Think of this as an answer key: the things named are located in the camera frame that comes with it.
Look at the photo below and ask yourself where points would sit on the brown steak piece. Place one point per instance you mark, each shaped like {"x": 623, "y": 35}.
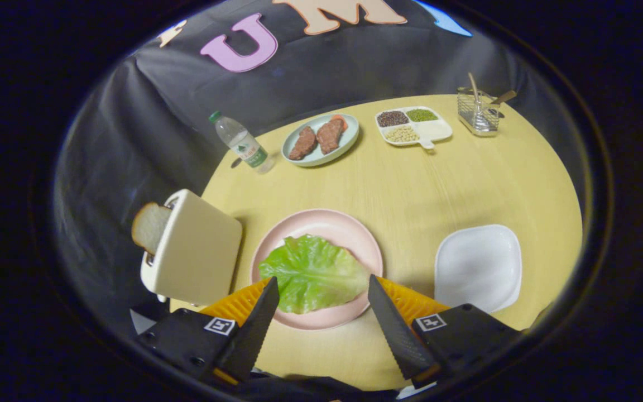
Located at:
{"x": 303, "y": 143}
{"x": 330, "y": 137}

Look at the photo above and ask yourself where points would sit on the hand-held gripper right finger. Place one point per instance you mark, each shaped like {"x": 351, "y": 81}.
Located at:
{"x": 397, "y": 329}

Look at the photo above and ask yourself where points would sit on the wooden spoon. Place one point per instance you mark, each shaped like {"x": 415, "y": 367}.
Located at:
{"x": 504, "y": 97}

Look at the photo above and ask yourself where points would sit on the pile of dark brown beans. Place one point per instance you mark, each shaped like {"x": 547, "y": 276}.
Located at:
{"x": 393, "y": 118}

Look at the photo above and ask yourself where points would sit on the pile of green beans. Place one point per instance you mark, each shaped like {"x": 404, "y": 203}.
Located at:
{"x": 422, "y": 115}

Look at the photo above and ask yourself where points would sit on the cream white toaster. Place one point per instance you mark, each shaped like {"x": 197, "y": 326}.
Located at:
{"x": 198, "y": 251}

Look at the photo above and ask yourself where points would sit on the white divided dish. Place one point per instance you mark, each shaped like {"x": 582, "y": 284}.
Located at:
{"x": 436, "y": 129}

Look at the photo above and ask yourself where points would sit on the pile of yellow beans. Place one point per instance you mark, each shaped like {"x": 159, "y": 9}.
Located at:
{"x": 402, "y": 134}

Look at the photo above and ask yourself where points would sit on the thick crusted bread slice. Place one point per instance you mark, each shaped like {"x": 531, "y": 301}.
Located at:
{"x": 151, "y": 226}

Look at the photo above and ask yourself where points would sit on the clear plastic water bottle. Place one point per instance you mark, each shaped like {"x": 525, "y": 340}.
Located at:
{"x": 240, "y": 142}

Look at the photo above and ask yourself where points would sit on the black backdrop cloth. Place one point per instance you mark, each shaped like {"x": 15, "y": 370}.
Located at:
{"x": 159, "y": 111}

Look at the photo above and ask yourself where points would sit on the wooden chopstick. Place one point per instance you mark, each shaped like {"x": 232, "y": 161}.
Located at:
{"x": 473, "y": 85}

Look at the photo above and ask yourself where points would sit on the light blue oval plate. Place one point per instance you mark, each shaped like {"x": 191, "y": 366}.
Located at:
{"x": 350, "y": 142}

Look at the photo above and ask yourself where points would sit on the green lettuce leaf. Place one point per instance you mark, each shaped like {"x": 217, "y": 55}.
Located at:
{"x": 310, "y": 273}

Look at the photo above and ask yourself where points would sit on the pink round plate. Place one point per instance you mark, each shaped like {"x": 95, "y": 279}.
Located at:
{"x": 321, "y": 223}

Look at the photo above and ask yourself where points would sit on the orange-red vegetable slice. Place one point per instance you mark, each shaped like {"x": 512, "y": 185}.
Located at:
{"x": 342, "y": 120}

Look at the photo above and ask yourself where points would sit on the white square plate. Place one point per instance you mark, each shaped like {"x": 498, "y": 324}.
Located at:
{"x": 478, "y": 268}

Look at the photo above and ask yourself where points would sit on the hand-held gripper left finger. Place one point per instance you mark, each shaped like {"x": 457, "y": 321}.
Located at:
{"x": 254, "y": 329}

